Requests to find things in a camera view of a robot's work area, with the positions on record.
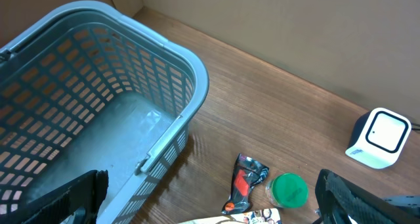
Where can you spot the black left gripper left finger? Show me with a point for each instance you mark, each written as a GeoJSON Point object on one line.
{"type": "Point", "coordinates": [80, 198]}

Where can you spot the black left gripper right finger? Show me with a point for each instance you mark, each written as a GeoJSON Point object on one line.
{"type": "Point", "coordinates": [342, 202]}

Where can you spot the green lid jar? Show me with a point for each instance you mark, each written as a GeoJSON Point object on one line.
{"type": "Point", "coordinates": [287, 190]}

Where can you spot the dried mushroom snack bag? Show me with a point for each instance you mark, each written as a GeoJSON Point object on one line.
{"type": "Point", "coordinates": [265, 216]}

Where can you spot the black red packaged item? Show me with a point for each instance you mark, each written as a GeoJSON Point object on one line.
{"type": "Point", "coordinates": [247, 173]}

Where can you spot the white barcode scanner box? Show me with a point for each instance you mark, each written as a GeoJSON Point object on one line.
{"type": "Point", "coordinates": [378, 138]}

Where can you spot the grey plastic basket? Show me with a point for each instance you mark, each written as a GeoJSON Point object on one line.
{"type": "Point", "coordinates": [88, 88]}

